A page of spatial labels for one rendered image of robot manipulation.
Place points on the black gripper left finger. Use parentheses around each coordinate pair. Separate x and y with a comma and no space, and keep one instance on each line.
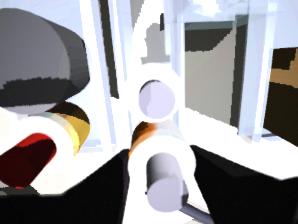
(100,198)

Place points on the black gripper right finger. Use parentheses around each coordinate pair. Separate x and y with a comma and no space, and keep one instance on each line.
(236,194)

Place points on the tan cardboard box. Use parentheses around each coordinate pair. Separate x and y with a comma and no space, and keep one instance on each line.
(281,114)

